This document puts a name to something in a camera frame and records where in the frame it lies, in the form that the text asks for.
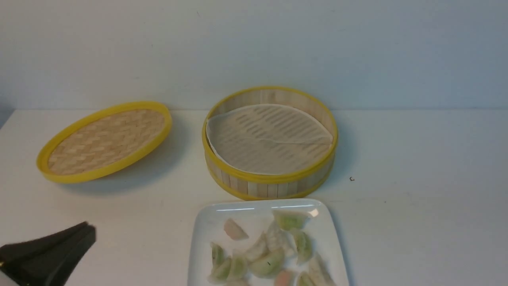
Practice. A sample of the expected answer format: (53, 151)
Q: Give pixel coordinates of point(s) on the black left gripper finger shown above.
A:
(22, 250)
(52, 267)

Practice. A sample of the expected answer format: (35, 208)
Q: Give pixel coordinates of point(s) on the green dumpling translucent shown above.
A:
(269, 265)

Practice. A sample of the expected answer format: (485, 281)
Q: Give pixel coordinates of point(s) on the white square plate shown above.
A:
(255, 217)

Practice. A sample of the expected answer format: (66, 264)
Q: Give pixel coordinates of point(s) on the yellow bamboo steamer lid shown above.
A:
(104, 142)

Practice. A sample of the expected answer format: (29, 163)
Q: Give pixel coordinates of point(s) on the green dumpling left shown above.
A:
(217, 255)

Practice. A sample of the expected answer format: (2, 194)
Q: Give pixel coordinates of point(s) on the white dumpling upper left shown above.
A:
(234, 231)

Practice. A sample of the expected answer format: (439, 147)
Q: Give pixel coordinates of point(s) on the yellow bamboo steamer basket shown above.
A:
(249, 186)

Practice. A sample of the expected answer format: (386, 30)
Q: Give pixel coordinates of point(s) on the pale dumpling centre left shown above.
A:
(257, 250)

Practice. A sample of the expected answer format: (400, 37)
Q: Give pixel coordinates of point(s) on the white dumpling centre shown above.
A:
(277, 239)

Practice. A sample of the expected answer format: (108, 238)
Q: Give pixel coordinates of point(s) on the pink dumpling bottom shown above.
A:
(284, 278)

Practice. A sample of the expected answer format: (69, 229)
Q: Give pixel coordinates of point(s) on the green dumpling top right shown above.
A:
(288, 220)

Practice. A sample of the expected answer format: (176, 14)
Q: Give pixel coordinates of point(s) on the green dumpling bottom edge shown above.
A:
(304, 279)

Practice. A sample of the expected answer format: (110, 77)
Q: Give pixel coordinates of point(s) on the white dumpling lower right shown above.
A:
(318, 273)

